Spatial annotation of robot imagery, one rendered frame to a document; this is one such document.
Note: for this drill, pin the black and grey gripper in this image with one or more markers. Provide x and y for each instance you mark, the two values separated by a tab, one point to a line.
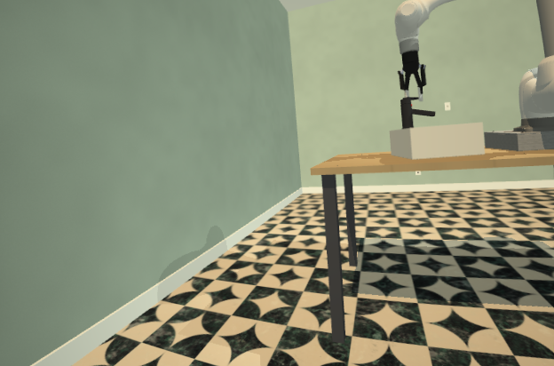
411	64

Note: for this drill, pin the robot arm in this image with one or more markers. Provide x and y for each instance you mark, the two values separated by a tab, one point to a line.
536	88

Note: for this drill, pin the black mixer tap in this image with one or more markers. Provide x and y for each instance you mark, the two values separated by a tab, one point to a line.
407	112

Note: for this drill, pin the white square sink basin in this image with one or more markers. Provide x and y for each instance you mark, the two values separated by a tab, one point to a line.
438	141

